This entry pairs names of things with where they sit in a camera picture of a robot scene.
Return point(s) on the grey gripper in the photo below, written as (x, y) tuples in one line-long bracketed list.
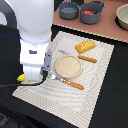
[(47, 65)]

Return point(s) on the yellow toy banana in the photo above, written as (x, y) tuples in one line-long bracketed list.
[(21, 78)]

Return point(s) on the orange toy bread loaf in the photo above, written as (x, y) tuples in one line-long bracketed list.
[(85, 46)]

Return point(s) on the large grey pot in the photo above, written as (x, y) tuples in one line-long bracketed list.
[(91, 6)]

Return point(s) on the red toy bell pepper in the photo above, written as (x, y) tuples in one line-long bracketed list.
[(89, 12)]

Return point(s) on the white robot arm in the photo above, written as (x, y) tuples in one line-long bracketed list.
[(33, 19)]

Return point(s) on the round beige plate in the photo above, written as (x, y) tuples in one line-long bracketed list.
[(68, 66)]

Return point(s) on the white striped placemat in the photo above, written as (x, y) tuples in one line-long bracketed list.
[(71, 104)]

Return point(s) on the small grey pot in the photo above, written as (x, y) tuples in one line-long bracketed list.
[(68, 10)]

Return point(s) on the pink wooden board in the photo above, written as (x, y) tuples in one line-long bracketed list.
[(106, 27)]

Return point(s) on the cream bowl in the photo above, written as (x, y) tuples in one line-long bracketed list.
[(122, 14)]

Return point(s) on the fork with wooden handle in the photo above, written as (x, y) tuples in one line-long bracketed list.
[(68, 82)]

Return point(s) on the knife with wooden handle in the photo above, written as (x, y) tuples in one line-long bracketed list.
[(80, 57)]

